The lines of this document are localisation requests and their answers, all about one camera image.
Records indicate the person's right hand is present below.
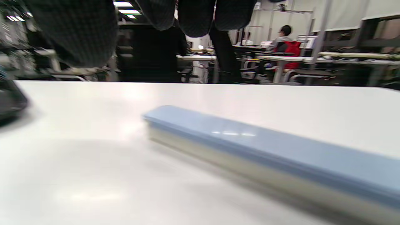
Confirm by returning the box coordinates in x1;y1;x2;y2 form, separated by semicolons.
23;0;258;68

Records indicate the blue lunch box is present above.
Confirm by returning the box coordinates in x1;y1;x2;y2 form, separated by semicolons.
142;105;400;225

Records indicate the black mesh office chair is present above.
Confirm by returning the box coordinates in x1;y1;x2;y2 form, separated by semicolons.
117;23;188;83

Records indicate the black plastic tray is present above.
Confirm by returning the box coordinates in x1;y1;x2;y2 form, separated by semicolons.
0;78;29;125

